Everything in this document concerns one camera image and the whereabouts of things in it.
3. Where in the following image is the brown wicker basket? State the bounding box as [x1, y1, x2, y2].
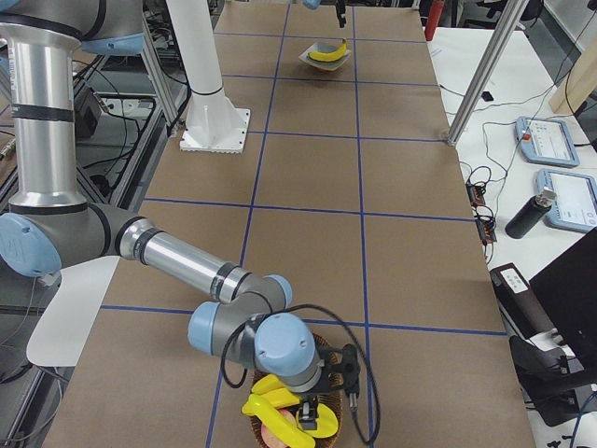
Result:
[249, 331, 347, 448]

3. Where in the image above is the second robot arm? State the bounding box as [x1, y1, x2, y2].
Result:
[300, 0, 347, 29]

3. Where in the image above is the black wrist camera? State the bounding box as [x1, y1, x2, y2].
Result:
[319, 343, 360, 413]

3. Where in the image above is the teach pendant tablet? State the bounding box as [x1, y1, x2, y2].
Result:
[515, 116, 579, 168]
[536, 169, 596, 233]

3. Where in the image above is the pink red apple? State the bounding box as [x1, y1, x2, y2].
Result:
[260, 409, 299, 447]

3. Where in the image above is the yellow banana moved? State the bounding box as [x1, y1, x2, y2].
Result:
[303, 403, 340, 439]
[308, 39, 348, 63]

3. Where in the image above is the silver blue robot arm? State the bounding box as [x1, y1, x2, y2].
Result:
[1, 1, 326, 431]

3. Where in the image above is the black monitor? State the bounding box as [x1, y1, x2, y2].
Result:
[531, 230, 596, 356]

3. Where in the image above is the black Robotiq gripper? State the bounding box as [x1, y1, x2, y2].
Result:
[296, 395, 319, 429]

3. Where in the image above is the aluminium frame post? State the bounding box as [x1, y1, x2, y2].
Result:
[446, 0, 529, 147]

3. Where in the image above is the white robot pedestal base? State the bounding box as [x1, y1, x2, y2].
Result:
[167, 0, 251, 154]

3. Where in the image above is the black water bottle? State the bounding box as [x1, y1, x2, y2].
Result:
[505, 187, 557, 239]

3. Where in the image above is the red cylinder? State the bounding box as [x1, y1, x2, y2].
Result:
[424, 0, 445, 42]

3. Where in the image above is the teach pendant tablet near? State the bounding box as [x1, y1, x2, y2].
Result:
[536, 169, 596, 233]

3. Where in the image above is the teach pendant tablet far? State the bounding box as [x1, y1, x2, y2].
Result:
[515, 116, 579, 168]

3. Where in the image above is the grey square plate orange rim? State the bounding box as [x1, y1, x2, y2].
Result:
[298, 39, 352, 72]

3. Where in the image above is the yellow banana in basket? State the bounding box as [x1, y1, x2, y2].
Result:
[242, 394, 315, 448]
[251, 374, 300, 409]

